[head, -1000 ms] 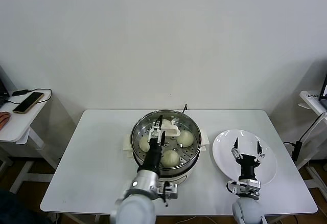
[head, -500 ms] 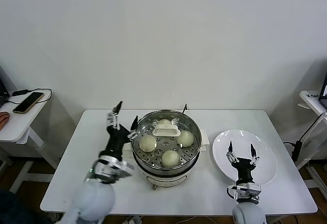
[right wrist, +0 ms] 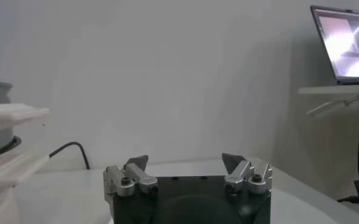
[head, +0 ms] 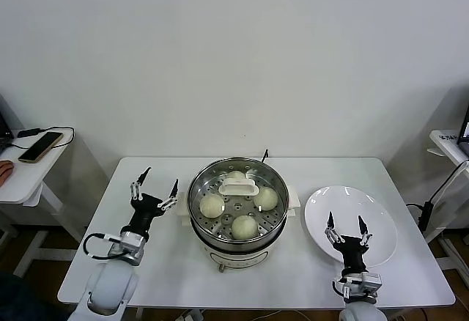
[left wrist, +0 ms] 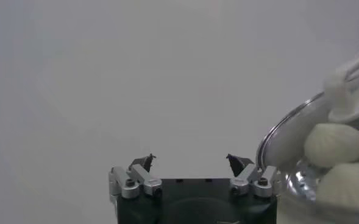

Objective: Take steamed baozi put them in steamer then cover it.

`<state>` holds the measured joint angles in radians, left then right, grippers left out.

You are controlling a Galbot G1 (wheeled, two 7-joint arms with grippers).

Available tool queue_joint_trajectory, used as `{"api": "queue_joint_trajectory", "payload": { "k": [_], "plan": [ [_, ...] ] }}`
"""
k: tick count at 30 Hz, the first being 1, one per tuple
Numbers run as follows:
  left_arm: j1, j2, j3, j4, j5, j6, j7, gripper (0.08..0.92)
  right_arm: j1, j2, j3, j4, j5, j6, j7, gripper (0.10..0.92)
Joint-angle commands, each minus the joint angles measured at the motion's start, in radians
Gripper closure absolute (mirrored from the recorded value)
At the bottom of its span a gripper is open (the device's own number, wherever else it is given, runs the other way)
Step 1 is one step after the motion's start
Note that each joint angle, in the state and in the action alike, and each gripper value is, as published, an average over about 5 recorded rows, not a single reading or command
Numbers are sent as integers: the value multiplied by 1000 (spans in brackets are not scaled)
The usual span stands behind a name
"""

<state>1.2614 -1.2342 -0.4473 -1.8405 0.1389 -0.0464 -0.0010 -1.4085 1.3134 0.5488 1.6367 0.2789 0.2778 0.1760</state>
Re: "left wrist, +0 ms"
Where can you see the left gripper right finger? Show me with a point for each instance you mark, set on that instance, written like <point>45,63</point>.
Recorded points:
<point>246,181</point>

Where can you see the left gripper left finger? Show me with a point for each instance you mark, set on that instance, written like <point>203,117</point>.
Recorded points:
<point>130,185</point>

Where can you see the white steamed baozi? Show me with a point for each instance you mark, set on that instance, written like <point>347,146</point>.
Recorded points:
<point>334,146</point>
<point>346,188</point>

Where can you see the perforated steel steamer basket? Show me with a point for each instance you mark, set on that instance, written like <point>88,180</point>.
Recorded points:
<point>301,185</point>

